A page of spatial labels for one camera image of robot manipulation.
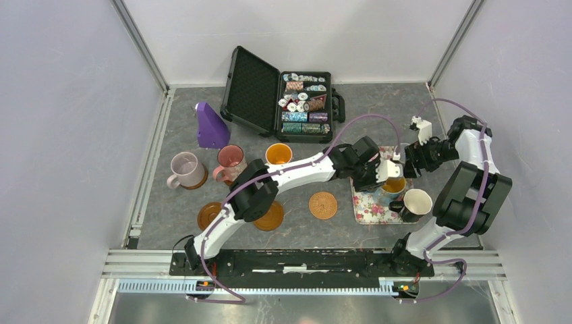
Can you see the black poker chip case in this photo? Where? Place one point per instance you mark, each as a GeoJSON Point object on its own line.
{"type": "Point", "coordinates": [292, 106]}

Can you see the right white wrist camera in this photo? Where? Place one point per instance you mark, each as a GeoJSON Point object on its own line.
{"type": "Point", "coordinates": [423, 129]}

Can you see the woven rattan round coaster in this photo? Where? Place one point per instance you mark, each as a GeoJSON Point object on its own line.
{"type": "Point", "coordinates": [323, 205]}

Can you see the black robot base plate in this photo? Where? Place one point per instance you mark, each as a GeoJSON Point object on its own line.
{"type": "Point", "coordinates": [314, 268]}

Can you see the blue mug yellow inside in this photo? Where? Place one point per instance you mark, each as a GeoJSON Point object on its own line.
{"type": "Point", "coordinates": [390, 191]}

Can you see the lavender ceramic mug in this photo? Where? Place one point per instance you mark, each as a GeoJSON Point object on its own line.
{"type": "Point", "coordinates": [182, 163]}

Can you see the black mug cream inside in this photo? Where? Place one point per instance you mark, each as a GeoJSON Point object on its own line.
{"type": "Point", "coordinates": [415, 204]}

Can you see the brown wooden coaster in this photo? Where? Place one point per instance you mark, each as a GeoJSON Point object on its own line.
{"type": "Point", "coordinates": [207, 214]}
{"type": "Point", "coordinates": [272, 219]}
{"type": "Point", "coordinates": [194, 179]}

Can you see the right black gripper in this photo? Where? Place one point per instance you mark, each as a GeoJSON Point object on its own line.
{"type": "Point", "coordinates": [413, 152]}

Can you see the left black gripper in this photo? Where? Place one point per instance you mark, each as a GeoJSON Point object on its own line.
{"type": "Point", "coordinates": [371, 183]}

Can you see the floral rectangular tray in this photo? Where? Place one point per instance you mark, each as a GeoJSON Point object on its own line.
{"type": "Point", "coordinates": [372, 207]}

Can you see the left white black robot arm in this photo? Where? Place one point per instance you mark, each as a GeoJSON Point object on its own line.
{"type": "Point", "coordinates": [253, 192]}

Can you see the pink ceramic mug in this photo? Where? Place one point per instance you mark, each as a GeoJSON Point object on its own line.
{"type": "Point", "coordinates": [232, 162]}

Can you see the floral mug orange inside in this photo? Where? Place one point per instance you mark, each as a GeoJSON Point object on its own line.
{"type": "Point", "coordinates": [278, 153]}

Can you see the purple plastic wedge stand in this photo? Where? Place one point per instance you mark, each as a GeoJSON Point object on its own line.
{"type": "Point", "coordinates": [212, 132]}

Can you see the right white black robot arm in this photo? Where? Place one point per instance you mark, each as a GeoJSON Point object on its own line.
{"type": "Point", "coordinates": [469, 201]}

